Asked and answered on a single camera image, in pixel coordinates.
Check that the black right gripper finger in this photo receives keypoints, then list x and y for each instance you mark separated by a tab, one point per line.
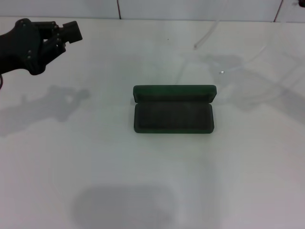
300	2

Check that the clear white glasses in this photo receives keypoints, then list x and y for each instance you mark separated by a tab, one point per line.
202	39

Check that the green glasses case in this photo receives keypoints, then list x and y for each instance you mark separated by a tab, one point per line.
174	114

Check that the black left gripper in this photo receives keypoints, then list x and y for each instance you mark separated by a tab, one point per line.
21	47

